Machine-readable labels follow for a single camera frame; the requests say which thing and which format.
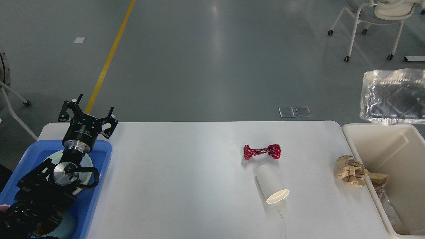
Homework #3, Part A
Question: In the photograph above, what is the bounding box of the red foil candy wrapper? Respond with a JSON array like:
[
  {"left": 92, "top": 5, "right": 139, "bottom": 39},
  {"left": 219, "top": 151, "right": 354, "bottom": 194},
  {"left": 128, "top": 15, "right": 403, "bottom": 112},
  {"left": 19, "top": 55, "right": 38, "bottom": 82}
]
[{"left": 243, "top": 144, "right": 281, "bottom": 161}]

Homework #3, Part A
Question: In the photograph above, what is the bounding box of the aluminium foil tray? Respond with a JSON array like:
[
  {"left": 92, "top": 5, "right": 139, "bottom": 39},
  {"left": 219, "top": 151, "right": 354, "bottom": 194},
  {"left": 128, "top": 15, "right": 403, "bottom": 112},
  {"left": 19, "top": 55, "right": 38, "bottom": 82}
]
[{"left": 360, "top": 68, "right": 425, "bottom": 125}]

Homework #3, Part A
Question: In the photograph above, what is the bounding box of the white bar on floor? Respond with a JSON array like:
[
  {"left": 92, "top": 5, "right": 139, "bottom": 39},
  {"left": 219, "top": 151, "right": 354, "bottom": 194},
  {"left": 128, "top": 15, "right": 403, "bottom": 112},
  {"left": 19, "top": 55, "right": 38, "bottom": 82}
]
[{"left": 404, "top": 56, "right": 425, "bottom": 62}]

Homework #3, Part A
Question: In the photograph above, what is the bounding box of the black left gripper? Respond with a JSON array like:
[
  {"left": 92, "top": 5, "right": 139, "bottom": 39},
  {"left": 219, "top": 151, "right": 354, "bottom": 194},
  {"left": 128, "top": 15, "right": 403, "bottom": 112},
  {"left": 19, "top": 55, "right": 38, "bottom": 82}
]
[{"left": 58, "top": 94, "right": 118, "bottom": 153}]

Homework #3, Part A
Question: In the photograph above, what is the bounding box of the white floor tag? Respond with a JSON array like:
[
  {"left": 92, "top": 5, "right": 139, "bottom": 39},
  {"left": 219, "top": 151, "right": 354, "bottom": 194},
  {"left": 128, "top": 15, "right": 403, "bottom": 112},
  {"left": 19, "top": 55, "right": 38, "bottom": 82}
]
[{"left": 73, "top": 37, "right": 87, "bottom": 44}]

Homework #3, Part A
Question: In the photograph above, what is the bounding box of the pink mug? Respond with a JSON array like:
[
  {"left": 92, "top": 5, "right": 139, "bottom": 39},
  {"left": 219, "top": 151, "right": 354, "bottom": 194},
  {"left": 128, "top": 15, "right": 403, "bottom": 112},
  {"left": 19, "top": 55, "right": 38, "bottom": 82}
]
[{"left": 0, "top": 204, "right": 10, "bottom": 213}]

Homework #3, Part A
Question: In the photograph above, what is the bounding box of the white chair left edge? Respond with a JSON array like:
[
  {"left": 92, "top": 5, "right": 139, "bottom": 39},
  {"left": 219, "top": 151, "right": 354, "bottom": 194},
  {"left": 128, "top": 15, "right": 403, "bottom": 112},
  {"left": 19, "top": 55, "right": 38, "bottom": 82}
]
[{"left": 0, "top": 46, "right": 38, "bottom": 141}]

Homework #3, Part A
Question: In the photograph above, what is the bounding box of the grey floor plate right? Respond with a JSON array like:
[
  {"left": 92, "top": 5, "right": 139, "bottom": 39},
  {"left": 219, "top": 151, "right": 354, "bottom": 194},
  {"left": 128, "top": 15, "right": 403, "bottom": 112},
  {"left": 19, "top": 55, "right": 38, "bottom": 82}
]
[{"left": 295, "top": 106, "right": 312, "bottom": 118}]

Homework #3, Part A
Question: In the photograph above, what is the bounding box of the cream plastic bin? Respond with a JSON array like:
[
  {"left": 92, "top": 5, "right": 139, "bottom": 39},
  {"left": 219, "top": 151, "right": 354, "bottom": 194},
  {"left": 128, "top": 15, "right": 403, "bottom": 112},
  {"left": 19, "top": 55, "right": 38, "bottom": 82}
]
[{"left": 342, "top": 123, "right": 425, "bottom": 239}]

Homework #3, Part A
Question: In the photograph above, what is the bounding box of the teal mug yellow inside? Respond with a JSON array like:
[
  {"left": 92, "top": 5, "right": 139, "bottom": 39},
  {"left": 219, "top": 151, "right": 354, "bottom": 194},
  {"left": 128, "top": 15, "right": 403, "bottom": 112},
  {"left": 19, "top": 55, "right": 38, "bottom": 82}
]
[{"left": 33, "top": 212, "right": 77, "bottom": 239}]

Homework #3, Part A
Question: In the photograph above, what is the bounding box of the white rolling chair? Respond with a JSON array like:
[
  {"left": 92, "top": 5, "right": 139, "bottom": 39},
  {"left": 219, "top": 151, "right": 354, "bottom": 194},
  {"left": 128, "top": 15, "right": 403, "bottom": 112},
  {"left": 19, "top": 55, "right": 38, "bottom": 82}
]
[{"left": 328, "top": 0, "right": 424, "bottom": 62}]

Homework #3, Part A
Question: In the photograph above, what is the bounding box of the blue plastic tray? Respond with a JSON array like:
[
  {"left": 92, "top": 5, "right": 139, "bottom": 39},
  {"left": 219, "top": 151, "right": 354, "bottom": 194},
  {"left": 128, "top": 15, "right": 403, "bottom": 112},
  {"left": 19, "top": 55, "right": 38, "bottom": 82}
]
[{"left": 0, "top": 140, "right": 112, "bottom": 239}]

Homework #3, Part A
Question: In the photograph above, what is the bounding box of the aluminium foil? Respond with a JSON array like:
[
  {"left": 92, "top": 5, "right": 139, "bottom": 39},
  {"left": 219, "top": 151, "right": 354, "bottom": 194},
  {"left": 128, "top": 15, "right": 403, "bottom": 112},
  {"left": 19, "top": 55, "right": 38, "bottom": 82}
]
[{"left": 376, "top": 187, "right": 410, "bottom": 235}]

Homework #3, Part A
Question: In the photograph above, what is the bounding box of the grey floor plate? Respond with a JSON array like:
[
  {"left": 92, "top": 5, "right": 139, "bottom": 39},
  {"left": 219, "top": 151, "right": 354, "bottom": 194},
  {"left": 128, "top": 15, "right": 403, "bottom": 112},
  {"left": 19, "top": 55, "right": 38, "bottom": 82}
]
[
  {"left": 278, "top": 107, "right": 295, "bottom": 118},
  {"left": 295, "top": 106, "right": 312, "bottom": 118}
]

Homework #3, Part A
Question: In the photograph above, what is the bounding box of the green plate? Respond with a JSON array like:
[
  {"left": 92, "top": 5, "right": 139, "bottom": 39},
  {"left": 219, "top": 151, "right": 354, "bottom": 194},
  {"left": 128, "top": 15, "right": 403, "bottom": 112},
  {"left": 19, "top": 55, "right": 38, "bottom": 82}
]
[{"left": 48, "top": 149, "right": 92, "bottom": 195}]

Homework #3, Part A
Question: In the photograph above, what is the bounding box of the brown paper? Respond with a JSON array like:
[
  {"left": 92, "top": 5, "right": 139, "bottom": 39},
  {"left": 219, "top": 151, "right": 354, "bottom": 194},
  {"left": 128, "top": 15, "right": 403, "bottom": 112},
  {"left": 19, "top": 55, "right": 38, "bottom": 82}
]
[{"left": 335, "top": 155, "right": 389, "bottom": 189}]

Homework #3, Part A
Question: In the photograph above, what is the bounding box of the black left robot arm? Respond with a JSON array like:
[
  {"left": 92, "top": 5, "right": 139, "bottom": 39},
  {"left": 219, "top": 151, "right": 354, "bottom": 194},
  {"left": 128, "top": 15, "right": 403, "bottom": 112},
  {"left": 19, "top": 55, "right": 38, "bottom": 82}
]
[{"left": 1, "top": 94, "right": 118, "bottom": 239}]

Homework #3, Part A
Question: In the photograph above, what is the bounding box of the grey floor plate left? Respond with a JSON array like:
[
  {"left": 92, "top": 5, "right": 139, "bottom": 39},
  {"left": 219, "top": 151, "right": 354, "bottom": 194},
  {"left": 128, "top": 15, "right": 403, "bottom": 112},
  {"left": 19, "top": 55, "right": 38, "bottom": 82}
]
[{"left": 278, "top": 107, "right": 295, "bottom": 118}]

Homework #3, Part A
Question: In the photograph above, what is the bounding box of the white paper cup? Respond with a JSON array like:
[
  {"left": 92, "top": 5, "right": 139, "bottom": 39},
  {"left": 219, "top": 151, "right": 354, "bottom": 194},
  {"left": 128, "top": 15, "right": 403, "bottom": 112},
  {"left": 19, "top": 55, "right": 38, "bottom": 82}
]
[{"left": 254, "top": 165, "right": 290, "bottom": 204}]

